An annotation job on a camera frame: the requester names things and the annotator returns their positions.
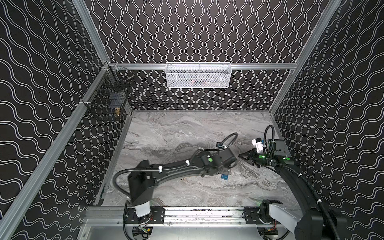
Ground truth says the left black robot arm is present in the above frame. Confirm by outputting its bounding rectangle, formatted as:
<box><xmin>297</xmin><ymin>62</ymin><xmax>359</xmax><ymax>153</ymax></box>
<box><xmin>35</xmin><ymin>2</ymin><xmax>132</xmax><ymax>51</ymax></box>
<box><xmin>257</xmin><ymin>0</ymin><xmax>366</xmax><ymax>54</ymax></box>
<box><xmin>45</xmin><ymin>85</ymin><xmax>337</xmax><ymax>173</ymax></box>
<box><xmin>113</xmin><ymin>133</ymin><xmax>239</xmax><ymax>218</ymax></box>

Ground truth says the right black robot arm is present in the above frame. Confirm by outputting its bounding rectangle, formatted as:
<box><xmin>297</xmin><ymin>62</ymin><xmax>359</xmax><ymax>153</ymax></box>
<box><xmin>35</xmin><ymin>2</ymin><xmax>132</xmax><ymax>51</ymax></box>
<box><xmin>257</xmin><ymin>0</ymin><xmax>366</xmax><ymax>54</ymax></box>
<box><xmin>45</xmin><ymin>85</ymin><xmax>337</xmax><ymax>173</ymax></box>
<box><xmin>239</xmin><ymin>125</ymin><xmax>347</xmax><ymax>240</ymax></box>

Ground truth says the blue padlock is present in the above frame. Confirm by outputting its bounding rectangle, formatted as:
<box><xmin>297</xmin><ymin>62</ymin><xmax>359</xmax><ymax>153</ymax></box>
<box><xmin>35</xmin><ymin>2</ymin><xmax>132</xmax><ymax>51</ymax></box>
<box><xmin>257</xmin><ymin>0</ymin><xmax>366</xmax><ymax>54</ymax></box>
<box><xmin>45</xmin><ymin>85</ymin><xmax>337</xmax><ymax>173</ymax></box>
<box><xmin>221</xmin><ymin>173</ymin><xmax>230</xmax><ymax>181</ymax></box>

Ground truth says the red item in white basket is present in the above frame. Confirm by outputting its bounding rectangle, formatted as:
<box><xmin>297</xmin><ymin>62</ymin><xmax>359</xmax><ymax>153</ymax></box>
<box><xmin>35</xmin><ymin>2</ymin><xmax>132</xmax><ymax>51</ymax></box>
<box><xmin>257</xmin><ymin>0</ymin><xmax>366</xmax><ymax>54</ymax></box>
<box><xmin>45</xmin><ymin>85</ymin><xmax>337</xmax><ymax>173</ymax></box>
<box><xmin>189</xmin><ymin>79</ymin><xmax>210</xmax><ymax>86</ymax></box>

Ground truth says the brass object in black basket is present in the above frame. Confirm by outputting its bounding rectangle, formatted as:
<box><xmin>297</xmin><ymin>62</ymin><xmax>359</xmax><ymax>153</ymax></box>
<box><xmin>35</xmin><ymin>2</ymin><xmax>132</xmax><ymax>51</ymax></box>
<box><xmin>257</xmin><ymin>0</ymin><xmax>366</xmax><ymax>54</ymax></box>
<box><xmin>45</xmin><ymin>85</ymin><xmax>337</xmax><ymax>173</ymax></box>
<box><xmin>114</xmin><ymin>108</ymin><xmax>121</xmax><ymax>117</ymax></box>

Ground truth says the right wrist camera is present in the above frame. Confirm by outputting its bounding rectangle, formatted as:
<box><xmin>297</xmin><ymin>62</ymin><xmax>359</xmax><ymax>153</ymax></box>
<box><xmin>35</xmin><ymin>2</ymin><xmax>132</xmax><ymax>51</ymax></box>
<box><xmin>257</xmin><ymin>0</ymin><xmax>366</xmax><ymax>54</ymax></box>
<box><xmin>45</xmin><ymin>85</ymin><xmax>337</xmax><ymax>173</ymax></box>
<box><xmin>252</xmin><ymin>138</ymin><xmax>265</xmax><ymax>153</ymax></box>

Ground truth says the white mesh wall basket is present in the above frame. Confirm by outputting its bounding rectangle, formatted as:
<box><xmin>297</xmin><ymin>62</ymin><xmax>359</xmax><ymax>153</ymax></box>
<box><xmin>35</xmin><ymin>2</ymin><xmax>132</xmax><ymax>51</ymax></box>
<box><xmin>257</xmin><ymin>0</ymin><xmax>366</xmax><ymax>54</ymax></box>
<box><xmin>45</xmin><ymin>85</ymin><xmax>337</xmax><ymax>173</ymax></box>
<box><xmin>165</xmin><ymin>62</ymin><xmax>232</xmax><ymax>89</ymax></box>

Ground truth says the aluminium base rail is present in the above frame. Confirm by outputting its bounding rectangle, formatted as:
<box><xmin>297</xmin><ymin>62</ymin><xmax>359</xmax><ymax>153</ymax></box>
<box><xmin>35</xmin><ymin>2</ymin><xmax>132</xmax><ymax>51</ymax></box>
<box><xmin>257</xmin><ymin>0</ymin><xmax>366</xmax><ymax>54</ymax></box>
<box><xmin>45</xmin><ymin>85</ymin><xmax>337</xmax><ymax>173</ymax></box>
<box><xmin>80</xmin><ymin>205</ymin><xmax>325</xmax><ymax>227</ymax></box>

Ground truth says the black wire wall basket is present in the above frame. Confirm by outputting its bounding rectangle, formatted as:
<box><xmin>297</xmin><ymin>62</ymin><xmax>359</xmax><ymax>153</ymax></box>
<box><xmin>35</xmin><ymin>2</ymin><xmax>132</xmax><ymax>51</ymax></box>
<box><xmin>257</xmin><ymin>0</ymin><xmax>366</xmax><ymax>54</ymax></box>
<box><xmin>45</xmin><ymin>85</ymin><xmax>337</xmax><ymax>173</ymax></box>
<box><xmin>84</xmin><ymin>62</ymin><xmax>136</xmax><ymax>123</ymax></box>

